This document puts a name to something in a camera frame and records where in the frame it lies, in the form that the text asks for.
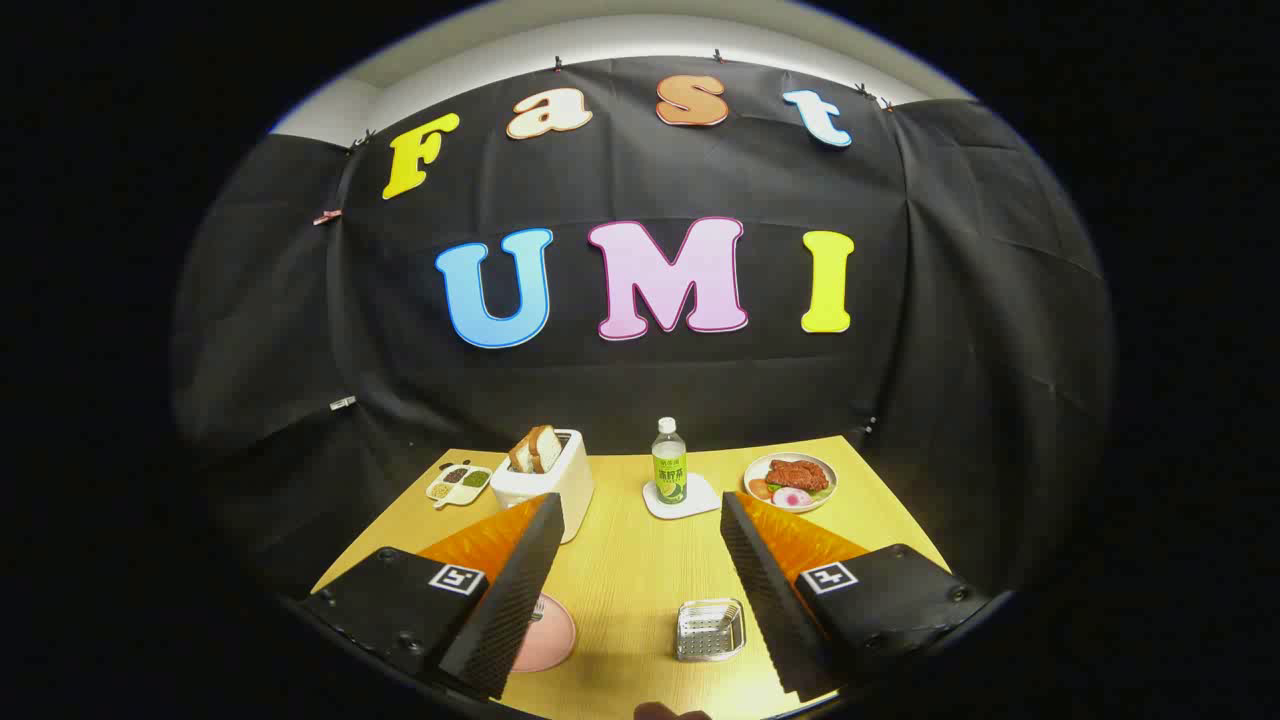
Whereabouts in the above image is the brown meat piece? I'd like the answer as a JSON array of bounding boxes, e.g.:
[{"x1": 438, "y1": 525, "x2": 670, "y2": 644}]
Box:
[{"x1": 765, "y1": 458, "x2": 830, "y2": 493}]

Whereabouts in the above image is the white square coaster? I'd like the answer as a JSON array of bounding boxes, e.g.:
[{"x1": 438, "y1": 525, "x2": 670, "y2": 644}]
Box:
[{"x1": 642, "y1": 474, "x2": 721, "y2": 520}]

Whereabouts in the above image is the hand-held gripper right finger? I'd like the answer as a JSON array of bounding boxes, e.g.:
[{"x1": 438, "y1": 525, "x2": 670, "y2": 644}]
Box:
[{"x1": 720, "y1": 490, "x2": 991, "y2": 703}]

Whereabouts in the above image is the white food plate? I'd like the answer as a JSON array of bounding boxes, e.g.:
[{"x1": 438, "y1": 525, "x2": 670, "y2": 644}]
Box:
[{"x1": 743, "y1": 452, "x2": 838, "y2": 514}]

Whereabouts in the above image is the perforated metal basket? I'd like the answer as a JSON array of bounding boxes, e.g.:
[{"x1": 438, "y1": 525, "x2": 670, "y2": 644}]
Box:
[{"x1": 676, "y1": 598, "x2": 747, "y2": 663}]

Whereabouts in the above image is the white toaster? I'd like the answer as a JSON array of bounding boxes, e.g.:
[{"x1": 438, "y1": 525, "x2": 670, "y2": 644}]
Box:
[{"x1": 490, "y1": 429, "x2": 595, "y2": 545}]

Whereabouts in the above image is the white divided condiment dish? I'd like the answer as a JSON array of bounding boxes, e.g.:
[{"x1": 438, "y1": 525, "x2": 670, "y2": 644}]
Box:
[{"x1": 426, "y1": 462, "x2": 493, "y2": 509}]

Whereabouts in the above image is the green label drink bottle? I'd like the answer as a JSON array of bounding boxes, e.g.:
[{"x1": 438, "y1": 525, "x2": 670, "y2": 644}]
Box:
[{"x1": 652, "y1": 417, "x2": 688, "y2": 505}]

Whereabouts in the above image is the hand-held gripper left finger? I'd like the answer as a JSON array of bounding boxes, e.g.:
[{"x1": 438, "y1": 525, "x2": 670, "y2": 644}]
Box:
[{"x1": 298, "y1": 492, "x2": 566, "y2": 701}]

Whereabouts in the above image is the pink plate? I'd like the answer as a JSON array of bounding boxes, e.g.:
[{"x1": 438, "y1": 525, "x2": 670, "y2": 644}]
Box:
[{"x1": 510, "y1": 592, "x2": 578, "y2": 673}]

